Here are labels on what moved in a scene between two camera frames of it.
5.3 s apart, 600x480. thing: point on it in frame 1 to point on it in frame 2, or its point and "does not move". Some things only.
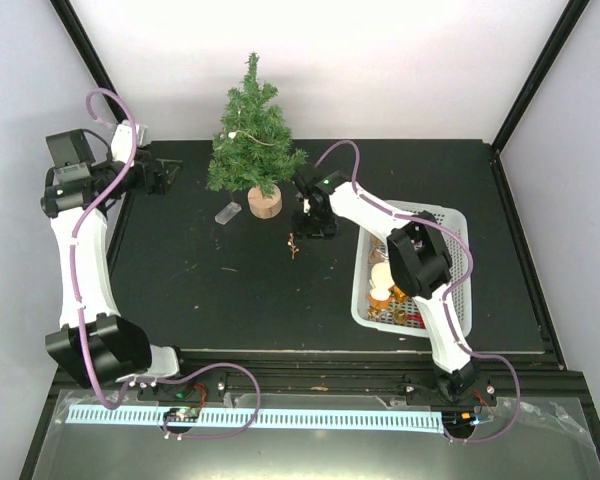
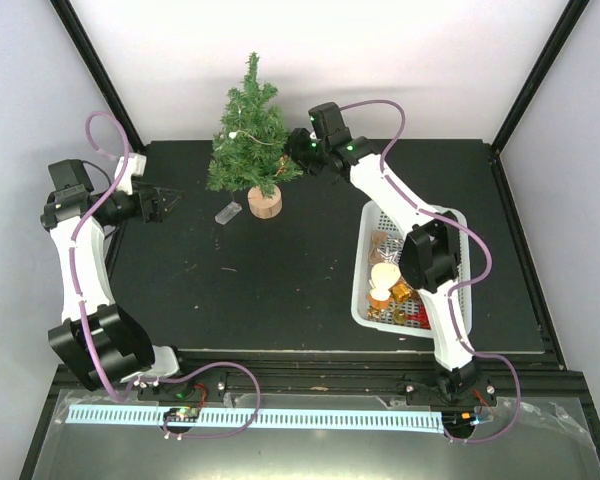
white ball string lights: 232,135 does not move
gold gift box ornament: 398,295 does not move
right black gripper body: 315,225 to 307,155
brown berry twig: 291,245 to 282,168
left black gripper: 159,183 to 157,213
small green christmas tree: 254,145 does not move
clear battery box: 228,213 does not move
